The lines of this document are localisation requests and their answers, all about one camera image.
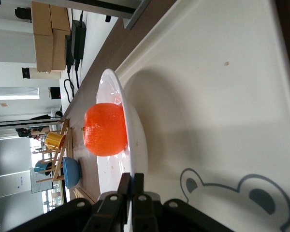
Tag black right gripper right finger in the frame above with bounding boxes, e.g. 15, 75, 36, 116
132, 173, 232, 232

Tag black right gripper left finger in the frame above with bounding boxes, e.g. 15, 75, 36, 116
7, 173, 131, 232

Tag white round plate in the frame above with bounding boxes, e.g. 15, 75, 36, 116
95, 68, 149, 232

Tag orange fruit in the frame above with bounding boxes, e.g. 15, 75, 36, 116
83, 102, 128, 157

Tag blue bowl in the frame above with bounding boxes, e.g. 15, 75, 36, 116
62, 156, 82, 189

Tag white paper poster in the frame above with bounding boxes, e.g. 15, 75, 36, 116
29, 168, 54, 194

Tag wooden peg drying rack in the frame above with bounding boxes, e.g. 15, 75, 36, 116
36, 117, 73, 183

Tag blue mug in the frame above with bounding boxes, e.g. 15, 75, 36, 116
34, 161, 53, 174

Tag yellow cup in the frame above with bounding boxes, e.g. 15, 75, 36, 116
44, 131, 66, 150

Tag black device box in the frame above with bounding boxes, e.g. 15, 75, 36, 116
49, 87, 61, 100

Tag cream bear print tray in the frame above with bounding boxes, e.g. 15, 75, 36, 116
115, 0, 290, 232

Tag black power adapter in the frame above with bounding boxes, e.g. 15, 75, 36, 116
71, 20, 87, 61
65, 35, 74, 67

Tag brown cardboard box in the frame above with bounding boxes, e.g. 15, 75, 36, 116
49, 4, 72, 32
52, 29, 71, 71
33, 33, 54, 72
31, 1, 54, 37

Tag black cable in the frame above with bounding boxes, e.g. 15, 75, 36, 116
63, 59, 82, 104

